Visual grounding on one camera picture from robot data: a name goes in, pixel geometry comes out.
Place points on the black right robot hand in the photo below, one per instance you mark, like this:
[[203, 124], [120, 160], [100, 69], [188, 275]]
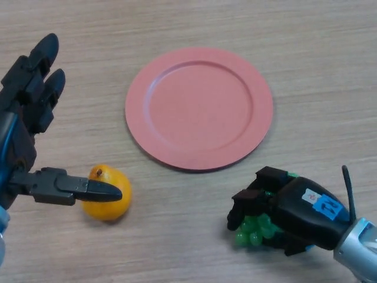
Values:
[[303, 212]]

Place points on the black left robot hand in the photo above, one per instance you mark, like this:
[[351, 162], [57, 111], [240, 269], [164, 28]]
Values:
[[17, 141]]

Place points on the green grape bunch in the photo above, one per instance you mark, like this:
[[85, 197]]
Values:
[[253, 228]]

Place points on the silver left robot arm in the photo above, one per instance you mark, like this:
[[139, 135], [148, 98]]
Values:
[[2, 236]]

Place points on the pink round plate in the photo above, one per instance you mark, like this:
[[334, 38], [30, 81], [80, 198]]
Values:
[[200, 112]]

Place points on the orange yellow pear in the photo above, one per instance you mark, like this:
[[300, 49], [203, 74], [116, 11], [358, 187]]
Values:
[[115, 210]]

